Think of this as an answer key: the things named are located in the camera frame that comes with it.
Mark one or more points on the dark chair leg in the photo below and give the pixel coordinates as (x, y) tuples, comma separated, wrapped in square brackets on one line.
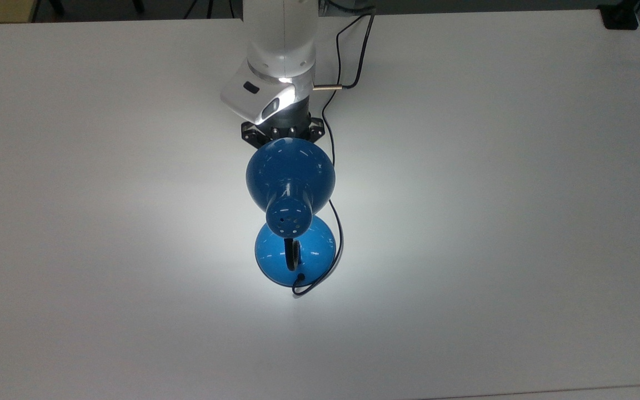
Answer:
[(56, 5), (138, 5)]

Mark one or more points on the blue desk lamp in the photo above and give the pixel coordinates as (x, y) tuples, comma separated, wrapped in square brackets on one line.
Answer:
[(289, 172)]

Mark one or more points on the black table clamp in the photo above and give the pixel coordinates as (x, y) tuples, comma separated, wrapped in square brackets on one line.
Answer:
[(619, 18)]

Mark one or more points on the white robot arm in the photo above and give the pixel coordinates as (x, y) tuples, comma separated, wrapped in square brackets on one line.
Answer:
[(281, 39)]

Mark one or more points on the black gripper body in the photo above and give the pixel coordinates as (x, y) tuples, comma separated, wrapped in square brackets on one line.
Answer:
[(298, 119)]

